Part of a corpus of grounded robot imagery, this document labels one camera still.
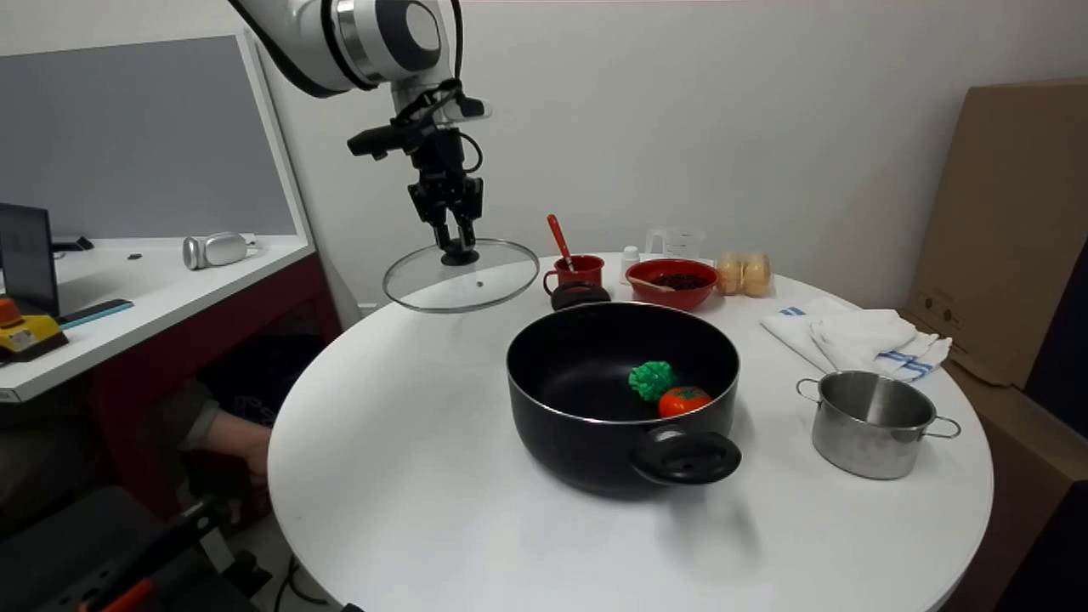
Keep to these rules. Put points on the glass lid with black knob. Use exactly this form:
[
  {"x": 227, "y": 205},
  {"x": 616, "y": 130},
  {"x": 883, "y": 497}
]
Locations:
[{"x": 499, "y": 282}]

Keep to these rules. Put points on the brown cardboard box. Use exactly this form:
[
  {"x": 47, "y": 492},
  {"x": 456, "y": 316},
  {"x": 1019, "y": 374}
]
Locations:
[{"x": 1024, "y": 488}]

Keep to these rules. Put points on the black chair with red part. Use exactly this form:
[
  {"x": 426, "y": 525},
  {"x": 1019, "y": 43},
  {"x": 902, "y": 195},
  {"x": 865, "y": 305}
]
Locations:
[{"x": 69, "y": 556}]

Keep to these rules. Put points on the black cooking pot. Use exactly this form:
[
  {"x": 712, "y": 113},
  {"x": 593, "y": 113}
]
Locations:
[{"x": 566, "y": 444}]

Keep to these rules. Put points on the red bowl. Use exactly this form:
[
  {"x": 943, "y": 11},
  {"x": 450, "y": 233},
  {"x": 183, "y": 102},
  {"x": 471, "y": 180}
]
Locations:
[{"x": 675, "y": 295}]

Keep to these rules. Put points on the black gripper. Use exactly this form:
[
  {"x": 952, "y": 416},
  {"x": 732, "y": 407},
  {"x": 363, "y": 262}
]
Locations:
[{"x": 444, "y": 188}]

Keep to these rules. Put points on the dark blue flat strip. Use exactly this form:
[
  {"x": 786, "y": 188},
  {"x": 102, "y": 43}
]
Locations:
[{"x": 95, "y": 315}]

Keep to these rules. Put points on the black laptop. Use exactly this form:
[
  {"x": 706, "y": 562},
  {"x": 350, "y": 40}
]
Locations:
[{"x": 24, "y": 261}]

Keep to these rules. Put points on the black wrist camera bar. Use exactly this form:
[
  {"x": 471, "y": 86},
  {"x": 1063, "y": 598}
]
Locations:
[{"x": 395, "y": 135}]

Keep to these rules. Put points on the green broccoli toy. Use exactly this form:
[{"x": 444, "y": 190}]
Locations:
[{"x": 650, "y": 378}]

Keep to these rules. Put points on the clear plastic measuring cup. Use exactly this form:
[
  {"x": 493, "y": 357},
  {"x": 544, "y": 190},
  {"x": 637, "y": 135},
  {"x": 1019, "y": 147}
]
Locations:
[{"x": 678, "y": 241}]

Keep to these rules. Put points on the red mug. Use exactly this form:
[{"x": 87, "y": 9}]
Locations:
[{"x": 583, "y": 274}]

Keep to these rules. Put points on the grey partition board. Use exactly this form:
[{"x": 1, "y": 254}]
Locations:
[{"x": 137, "y": 137}]

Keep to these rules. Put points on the small stainless steel pot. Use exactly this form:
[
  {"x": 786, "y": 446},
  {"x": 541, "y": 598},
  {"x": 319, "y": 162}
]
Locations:
[{"x": 869, "y": 436}]

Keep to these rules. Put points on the white cloth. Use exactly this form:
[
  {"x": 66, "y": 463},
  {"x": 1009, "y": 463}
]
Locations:
[{"x": 869, "y": 334}]

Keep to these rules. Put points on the orange tomato toy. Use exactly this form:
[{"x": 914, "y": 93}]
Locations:
[{"x": 681, "y": 401}]

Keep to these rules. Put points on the beige egg toy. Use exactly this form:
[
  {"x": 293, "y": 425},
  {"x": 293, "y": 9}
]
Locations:
[
  {"x": 732, "y": 274},
  {"x": 761, "y": 274}
]

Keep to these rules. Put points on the white paper with blue print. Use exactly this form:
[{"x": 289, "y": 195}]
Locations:
[{"x": 792, "y": 323}]

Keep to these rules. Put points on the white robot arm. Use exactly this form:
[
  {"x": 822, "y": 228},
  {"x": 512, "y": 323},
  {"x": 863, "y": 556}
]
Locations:
[{"x": 340, "y": 40}]

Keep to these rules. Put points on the yellow handheld device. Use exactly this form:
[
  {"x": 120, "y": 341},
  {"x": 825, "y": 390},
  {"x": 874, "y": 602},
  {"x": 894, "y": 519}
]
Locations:
[{"x": 24, "y": 332}]

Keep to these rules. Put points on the person's bare hand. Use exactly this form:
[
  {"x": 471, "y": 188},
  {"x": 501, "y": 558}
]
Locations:
[{"x": 242, "y": 446}]

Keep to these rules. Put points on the white desk with red side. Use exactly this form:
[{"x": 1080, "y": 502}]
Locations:
[{"x": 170, "y": 297}]

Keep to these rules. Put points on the red spoon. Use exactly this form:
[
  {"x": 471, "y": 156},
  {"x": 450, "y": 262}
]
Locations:
[{"x": 560, "y": 239}]

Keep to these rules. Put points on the silver can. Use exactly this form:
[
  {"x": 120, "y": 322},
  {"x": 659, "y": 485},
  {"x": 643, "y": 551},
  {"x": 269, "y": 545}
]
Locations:
[{"x": 218, "y": 250}]

